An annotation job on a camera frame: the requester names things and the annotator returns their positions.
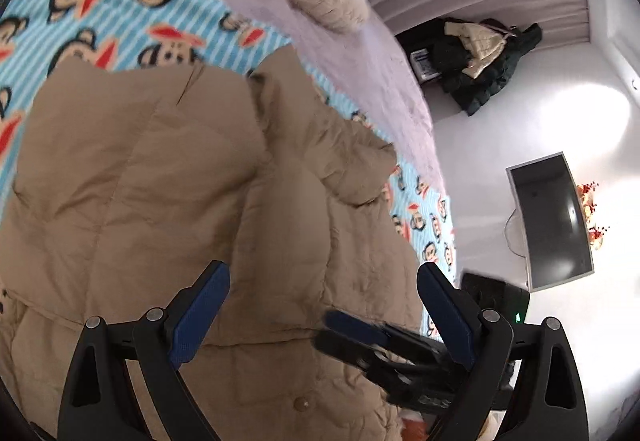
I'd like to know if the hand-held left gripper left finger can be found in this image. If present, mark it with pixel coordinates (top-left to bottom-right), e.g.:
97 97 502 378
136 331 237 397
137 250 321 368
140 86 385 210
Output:
57 261 231 441

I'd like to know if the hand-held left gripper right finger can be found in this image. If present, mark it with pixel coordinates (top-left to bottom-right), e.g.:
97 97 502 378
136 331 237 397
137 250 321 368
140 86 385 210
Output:
417 263 591 441

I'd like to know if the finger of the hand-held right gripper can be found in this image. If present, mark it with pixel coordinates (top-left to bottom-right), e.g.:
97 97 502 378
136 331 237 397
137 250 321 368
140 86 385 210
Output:
312 331 443 402
324 310 448 364

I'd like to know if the tan down jacket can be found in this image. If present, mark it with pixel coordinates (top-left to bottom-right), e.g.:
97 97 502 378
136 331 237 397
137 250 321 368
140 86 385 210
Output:
0 46 426 441

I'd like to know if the pile of dark clothes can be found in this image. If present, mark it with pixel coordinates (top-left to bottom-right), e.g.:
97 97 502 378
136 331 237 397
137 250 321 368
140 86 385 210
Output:
432 23 543 118

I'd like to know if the grey computer monitor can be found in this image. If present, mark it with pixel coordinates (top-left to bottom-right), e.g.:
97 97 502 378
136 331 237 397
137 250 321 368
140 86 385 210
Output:
506 152 595 293

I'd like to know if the red flower decoration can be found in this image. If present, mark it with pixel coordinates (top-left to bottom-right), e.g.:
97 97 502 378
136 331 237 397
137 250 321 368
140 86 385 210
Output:
576 181 612 251

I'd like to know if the blue white box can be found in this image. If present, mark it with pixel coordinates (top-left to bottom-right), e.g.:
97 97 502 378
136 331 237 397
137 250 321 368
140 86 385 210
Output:
411 48 435 82

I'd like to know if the cream puffer jacket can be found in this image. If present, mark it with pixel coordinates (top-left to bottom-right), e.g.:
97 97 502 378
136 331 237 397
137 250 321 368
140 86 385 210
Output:
444 21 506 79

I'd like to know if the black chair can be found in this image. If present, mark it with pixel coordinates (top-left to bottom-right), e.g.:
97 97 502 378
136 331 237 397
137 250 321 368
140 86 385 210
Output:
395 18 451 92

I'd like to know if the blue striped monkey print blanket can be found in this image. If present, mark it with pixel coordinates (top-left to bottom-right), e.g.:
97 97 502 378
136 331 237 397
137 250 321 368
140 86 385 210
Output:
0 0 458 337

